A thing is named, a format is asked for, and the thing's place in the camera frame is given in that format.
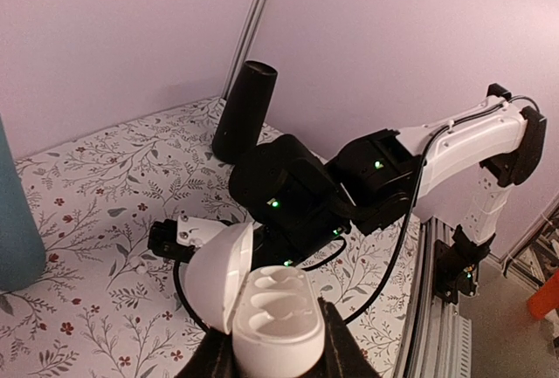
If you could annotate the right aluminium frame post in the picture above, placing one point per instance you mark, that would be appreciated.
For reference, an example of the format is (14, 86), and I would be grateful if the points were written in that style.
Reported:
(244, 44)

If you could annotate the dark brown plastic cup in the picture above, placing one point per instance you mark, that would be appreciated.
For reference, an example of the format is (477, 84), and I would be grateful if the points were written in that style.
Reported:
(245, 111)

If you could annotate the white floral table mat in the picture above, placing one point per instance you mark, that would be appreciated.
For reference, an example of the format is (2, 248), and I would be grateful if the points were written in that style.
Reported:
(94, 200)

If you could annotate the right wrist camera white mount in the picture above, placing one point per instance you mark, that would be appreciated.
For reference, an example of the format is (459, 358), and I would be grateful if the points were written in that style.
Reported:
(179, 239)

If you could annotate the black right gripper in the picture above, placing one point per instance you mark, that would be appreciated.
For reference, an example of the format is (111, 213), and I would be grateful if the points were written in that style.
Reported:
(286, 189)

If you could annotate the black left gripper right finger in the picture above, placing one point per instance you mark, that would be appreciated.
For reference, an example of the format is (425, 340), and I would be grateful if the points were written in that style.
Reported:
(341, 357)

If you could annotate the aluminium front rail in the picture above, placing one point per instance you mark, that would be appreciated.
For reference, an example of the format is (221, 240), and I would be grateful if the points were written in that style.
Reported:
(436, 340)

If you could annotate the orange object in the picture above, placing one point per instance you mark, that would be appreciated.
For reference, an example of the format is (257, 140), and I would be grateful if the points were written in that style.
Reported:
(545, 299)

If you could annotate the white earbud silicone tip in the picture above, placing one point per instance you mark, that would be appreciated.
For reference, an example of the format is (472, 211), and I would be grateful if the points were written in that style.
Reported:
(138, 265)

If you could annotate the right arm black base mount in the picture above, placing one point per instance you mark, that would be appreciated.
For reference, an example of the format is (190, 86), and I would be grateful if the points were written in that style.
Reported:
(456, 264)

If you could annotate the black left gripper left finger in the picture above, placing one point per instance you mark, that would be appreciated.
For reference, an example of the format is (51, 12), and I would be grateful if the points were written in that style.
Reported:
(214, 358)

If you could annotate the teal plastic cup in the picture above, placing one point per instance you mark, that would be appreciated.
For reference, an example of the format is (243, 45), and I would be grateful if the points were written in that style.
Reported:
(23, 256)

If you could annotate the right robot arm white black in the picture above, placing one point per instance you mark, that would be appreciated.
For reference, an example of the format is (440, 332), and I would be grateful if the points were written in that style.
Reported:
(382, 175)

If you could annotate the white earbuds charging case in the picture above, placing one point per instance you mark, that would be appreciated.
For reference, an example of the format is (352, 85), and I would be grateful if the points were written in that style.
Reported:
(271, 313)

